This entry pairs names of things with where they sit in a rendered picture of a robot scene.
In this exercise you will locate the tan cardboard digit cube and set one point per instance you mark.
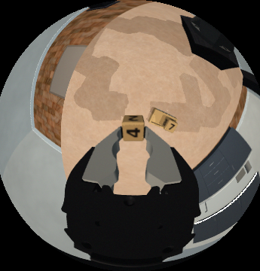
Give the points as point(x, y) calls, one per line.
point(133, 128)
point(169, 124)

